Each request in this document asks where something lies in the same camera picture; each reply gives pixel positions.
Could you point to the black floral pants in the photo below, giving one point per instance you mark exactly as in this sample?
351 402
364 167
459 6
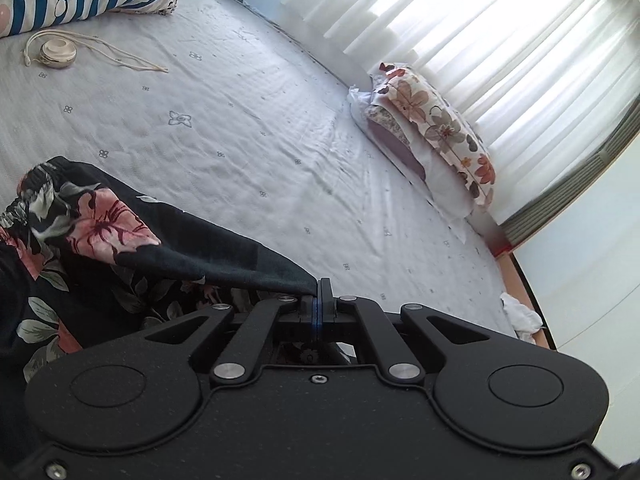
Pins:
100 230

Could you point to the green curtain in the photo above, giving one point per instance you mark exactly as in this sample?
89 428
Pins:
565 195

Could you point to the white sheer curtain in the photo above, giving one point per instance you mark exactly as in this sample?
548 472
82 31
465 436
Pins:
475 25

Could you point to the floral pillow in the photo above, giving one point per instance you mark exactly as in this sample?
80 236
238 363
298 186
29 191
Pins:
440 125

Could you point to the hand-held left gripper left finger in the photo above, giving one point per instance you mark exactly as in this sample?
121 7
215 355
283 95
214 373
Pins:
309 310

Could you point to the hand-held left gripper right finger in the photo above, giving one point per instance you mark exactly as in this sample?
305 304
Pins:
323 310

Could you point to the white crumpled cloth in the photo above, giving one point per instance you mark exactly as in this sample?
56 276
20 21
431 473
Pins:
520 315

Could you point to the purple pillow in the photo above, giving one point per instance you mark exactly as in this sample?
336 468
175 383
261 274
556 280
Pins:
395 142

